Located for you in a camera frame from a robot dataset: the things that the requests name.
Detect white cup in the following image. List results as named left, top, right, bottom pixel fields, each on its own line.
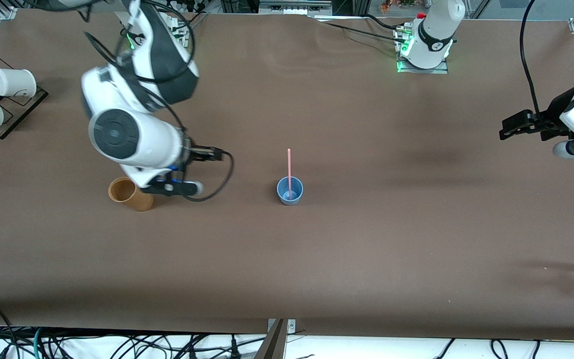
left=0, top=68, right=37, bottom=98

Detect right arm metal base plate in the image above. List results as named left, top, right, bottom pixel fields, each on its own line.
left=166, top=12, right=190, bottom=50

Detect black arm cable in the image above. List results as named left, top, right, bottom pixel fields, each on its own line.
left=84, top=0, right=236, bottom=203
left=520, top=0, right=543, bottom=120

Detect black base plug cables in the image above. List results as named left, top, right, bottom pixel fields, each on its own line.
left=165, top=0, right=209, bottom=31

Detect bamboo cup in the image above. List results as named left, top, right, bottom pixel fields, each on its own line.
left=108, top=177, right=154, bottom=212

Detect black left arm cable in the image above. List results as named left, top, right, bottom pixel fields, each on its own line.
left=520, top=0, right=543, bottom=120

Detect silver table bracket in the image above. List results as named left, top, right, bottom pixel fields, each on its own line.
left=267, top=318, right=296, bottom=334

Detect grey metal device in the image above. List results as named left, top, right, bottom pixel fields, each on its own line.
left=259, top=0, right=333, bottom=15

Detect dark metal pole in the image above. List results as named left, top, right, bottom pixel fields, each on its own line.
left=255, top=319, right=287, bottom=359

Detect blue cup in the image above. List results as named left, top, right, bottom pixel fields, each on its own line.
left=277, top=176, right=304, bottom=206

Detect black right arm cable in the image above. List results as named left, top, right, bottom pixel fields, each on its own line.
left=84, top=0, right=236, bottom=203

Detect long black tabletop cable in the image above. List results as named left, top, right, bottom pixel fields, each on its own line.
left=317, top=19, right=401, bottom=38

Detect black cup rack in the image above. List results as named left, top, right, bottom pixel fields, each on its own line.
left=0, top=50, right=49, bottom=140

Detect short black tabletop cable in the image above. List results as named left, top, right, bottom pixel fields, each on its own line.
left=364, top=13, right=408, bottom=31

